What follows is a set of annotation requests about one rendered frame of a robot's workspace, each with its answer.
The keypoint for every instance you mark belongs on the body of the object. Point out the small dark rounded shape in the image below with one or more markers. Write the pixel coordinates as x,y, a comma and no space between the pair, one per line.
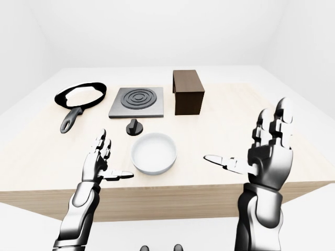
178,247
144,248

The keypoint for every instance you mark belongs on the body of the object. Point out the black frying pan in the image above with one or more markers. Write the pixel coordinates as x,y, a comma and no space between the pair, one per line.
78,100

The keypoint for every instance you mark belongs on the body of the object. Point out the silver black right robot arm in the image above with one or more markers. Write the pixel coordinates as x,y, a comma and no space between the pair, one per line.
257,222

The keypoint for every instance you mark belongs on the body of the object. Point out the white round bowl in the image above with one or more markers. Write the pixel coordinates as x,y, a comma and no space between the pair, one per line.
154,153

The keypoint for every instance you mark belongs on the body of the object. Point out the round black stove knob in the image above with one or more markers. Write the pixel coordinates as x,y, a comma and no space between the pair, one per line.
134,127

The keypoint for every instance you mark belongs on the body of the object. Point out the flat dark stove plate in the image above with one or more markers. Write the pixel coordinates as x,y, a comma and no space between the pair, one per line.
137,102

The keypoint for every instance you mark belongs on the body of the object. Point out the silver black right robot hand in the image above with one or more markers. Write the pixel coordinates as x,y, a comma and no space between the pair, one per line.
272,162

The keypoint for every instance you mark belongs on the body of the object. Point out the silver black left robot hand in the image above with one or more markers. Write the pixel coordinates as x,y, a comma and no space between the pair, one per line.
92,162

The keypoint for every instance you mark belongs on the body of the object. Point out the dark brown wooden box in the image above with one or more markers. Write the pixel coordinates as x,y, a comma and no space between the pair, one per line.
189,92

